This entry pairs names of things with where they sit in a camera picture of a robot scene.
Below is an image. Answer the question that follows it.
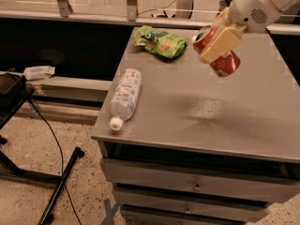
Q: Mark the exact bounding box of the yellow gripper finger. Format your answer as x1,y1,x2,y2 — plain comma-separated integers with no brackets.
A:
209,7,232,37
198,26,243,64

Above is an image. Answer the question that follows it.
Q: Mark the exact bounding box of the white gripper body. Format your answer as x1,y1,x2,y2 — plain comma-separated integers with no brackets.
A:
229,0,281,33

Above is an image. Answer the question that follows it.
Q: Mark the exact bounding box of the red coke can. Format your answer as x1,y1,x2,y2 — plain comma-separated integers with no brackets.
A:
192,26,240,78

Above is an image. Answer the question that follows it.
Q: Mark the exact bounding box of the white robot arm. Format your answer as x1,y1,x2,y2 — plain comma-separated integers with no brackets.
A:
200,0,300,64

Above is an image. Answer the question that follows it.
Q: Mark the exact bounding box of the metal window railing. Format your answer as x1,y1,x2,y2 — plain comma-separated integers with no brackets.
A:
0,0,300,36

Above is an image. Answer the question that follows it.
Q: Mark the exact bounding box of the green chip bag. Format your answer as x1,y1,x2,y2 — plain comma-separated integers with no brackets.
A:
133,25,189,59

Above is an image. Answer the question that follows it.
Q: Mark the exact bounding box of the clear plastic water bottle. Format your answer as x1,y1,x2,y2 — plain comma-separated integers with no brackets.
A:
110,68,142,131

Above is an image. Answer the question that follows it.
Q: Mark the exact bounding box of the grey drawer cabinet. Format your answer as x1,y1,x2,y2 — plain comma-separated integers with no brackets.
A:
92,34,300,225

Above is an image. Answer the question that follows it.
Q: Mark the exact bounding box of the black metal stand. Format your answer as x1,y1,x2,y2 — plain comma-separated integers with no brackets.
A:
0,72,86,225

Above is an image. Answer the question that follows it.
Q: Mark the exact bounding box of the black cable on floor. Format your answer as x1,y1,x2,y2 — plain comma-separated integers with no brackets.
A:
27,97,83,225

